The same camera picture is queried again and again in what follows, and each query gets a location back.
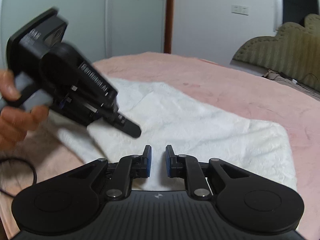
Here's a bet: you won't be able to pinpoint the brown wooden door frame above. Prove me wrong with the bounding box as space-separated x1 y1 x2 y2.
164 0 174 54

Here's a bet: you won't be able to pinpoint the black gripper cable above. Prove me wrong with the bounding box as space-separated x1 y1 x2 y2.
0 157 38 197

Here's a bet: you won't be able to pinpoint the pink bed blanket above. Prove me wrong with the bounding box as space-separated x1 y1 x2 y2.
1 53 319 239

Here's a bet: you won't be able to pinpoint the white pants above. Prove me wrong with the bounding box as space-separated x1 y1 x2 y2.
49 78 297 191

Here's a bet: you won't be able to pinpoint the person's left hand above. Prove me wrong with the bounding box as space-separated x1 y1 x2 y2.
1 70 49 151

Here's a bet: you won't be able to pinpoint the dark window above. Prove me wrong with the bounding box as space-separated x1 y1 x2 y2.
283 0 319 26

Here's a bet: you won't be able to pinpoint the glass wardrobe door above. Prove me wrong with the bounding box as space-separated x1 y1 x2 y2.
1 0 166 66

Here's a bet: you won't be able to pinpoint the white wall switch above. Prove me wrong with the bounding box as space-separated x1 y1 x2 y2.
231 5 249 16

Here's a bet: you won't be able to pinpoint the olive green headboard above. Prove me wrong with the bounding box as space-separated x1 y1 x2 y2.
233 14 320 91

